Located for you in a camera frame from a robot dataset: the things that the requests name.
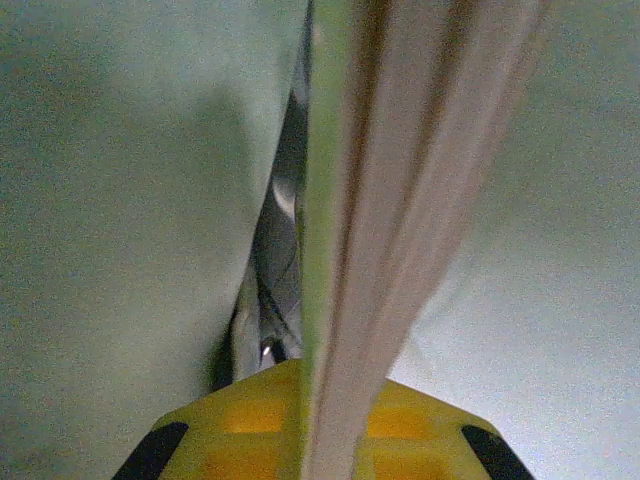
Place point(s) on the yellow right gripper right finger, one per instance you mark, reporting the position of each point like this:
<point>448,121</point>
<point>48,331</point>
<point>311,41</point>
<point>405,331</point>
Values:
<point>425,440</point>

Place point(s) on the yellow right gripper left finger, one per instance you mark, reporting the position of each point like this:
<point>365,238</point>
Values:
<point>240,430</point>

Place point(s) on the navy blue backpack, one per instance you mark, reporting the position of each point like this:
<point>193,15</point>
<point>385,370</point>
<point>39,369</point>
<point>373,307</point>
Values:
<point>100,200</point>

